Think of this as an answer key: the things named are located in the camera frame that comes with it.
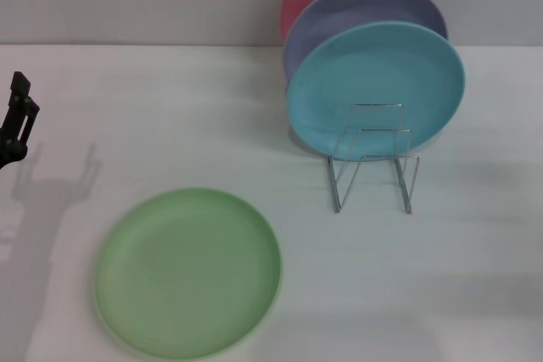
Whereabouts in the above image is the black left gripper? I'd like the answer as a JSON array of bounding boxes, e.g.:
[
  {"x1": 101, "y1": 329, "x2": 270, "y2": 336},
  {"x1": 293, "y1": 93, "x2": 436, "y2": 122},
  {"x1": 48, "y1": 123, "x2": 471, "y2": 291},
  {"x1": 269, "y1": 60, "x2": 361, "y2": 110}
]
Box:
[{"x1": 0, "y1": 71, "x2": 41, "y2": 170}]

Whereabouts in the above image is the green round plate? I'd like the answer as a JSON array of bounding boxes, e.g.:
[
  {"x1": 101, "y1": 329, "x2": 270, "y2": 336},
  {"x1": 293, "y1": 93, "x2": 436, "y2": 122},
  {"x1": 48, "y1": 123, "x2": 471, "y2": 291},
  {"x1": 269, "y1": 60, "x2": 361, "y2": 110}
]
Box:
[{"x1": 92, "y1": 187, "x2": 283, "y2": 357}]

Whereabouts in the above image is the light blue round plate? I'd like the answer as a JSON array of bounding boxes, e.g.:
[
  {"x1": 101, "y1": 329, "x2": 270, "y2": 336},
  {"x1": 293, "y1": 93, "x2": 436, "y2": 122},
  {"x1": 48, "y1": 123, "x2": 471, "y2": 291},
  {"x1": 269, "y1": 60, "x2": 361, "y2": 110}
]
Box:
[{"x1": 286, "y1": 20, "x2": 467, "y2": 163}]

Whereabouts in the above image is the purple round plate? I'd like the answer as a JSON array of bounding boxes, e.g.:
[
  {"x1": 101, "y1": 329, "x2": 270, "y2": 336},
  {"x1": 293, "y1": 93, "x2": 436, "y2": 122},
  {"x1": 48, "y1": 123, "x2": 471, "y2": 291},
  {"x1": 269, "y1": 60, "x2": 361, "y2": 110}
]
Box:
[{"x1": 283, "y1": 0, "x2": 450, "y2": 83}]

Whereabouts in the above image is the chrome wire plate rack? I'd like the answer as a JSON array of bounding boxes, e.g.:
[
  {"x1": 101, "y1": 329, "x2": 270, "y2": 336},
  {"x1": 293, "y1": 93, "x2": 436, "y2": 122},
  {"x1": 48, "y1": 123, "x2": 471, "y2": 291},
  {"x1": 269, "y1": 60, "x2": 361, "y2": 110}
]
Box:
[{"x1": 326, "y1": 102, "x2": 421, "y2": 215}]

